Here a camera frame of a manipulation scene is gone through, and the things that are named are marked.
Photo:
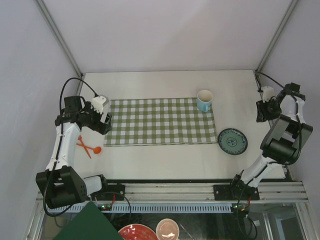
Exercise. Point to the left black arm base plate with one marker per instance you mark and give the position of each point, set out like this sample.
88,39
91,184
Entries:
111,192

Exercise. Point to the perforated grey cable tray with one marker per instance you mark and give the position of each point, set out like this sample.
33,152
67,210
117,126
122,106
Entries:
179,208

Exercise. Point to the orange plastic fork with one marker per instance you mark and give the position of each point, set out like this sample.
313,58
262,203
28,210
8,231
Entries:
80,143

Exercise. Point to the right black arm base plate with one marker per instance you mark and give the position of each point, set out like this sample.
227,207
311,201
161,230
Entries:
226,192

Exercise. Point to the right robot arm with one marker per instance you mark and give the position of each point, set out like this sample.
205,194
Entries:
283,143

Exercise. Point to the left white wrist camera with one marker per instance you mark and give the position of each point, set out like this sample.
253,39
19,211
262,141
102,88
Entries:
101,104

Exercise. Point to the red plate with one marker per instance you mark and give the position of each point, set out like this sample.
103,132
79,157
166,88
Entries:
137,231

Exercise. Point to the pink bowl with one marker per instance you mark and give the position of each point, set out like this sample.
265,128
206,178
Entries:
167,229

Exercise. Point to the green white checkered cloth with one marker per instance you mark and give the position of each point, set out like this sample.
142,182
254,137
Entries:
162,121

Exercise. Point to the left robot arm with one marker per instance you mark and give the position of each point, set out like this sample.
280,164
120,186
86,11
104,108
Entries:
60,185

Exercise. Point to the aluminium frame rail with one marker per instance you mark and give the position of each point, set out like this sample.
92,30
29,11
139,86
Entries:
269,193

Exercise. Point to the blue patterned plate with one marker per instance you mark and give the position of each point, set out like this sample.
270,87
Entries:
232,141

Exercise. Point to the orange plastic spoon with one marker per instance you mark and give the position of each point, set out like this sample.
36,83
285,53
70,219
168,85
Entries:
95,150

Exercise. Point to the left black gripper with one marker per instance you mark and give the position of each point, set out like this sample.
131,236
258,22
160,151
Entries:
99,127

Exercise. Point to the light blue mug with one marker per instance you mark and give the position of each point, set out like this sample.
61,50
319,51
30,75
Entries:
204,100

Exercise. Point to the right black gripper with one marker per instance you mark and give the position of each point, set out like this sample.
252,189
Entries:
262,115

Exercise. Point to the green board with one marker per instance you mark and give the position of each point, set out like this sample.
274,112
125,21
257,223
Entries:
89,224

